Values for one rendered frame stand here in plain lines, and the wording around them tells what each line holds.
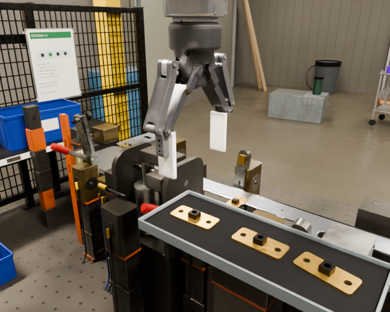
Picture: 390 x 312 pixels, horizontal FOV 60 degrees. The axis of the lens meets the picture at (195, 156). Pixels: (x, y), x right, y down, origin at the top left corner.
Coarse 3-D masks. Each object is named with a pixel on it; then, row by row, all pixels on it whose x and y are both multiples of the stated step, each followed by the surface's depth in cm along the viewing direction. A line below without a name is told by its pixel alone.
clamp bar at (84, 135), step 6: (78, 114) 104; (90, 114) 104; (78, 120) 102; (84, 120) 103; (78, 126) 104; (84, 126) 103; (78, 132) 105; (84, 132) 104; (84, 138) 104; (90, 138) 106; (84, 144) 106; (90, 144) 106; (84, 150) 108; (90, 150) 107; (90, 156) 107; (90, 162) 109
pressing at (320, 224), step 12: (96, 156) 129; (108, 156) 129; (108, 168) 118; (156, 168) 118; (204, 180) 110; (216, 192) 102; (228, 192) 102; (240, 192) 102; (252, 204) 95; (264, 204) 95; (276, 204) 95; (288, 216) 89; (300, 216) 89; (312, 216) 89; (312, 228) 84; (324, 228) 84; (360, 228) 85; (384, 240) 79; (384, 252) 75
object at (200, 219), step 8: (184, 208) 61; (176, 216) 59; (184, 216) 59; (192, 216) 58; (200, 216) 59; (208, 216) 59; (192, 224) 57; (200, 224) 57; (208, 224) 57; (216, 224) 57
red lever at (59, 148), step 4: (52, 144) 98; (56, 144) 98; (52, 148) 98; (56, 148) 98; (60, 148) 99; (64, 148) 100; (68, 148) 102; (60, 152) 100; (64, 152) 101; (68, 152) 102; (72, 152) 103; (76, 152) 104; (76, 156) 104; (80, 156) 106; (84, 156) 107; (88, 156) 108; (88, 160) 108
